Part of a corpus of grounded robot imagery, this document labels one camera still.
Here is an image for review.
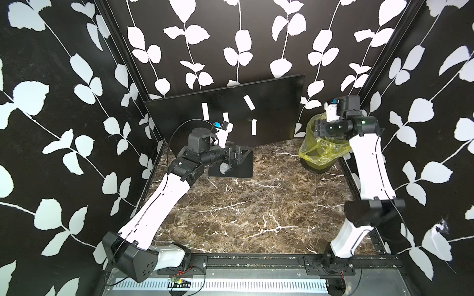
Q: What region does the pink sticky note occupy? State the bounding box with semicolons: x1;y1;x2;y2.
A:
251;119;257;136

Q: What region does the yellow sticky note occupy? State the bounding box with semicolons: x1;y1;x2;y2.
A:
243;95;256;111

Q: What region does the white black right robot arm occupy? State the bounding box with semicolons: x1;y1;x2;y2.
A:
314;116;406;259

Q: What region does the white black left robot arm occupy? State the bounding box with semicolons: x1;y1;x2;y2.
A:
102;122;252;283

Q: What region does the black monitor stand base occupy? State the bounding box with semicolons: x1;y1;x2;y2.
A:
208;150;254;179

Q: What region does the black computer monitor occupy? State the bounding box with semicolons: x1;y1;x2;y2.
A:
146;75;305;154

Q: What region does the bin with yellow bag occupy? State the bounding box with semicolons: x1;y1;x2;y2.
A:
298;113;351;174

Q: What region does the small green circuit board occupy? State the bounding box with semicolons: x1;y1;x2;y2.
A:
169;277;191;290

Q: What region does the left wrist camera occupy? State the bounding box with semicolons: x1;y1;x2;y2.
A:
213;121;233;149

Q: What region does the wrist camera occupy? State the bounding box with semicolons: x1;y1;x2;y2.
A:
324;95;362;122
213;121;233;149

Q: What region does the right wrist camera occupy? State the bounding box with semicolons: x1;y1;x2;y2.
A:
324;95;362;122

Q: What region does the white ventilated cable duct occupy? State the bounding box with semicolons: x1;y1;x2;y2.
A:
112;278;329;295

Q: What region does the black mounting rail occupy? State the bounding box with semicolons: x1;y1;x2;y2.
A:
155;253;404;278

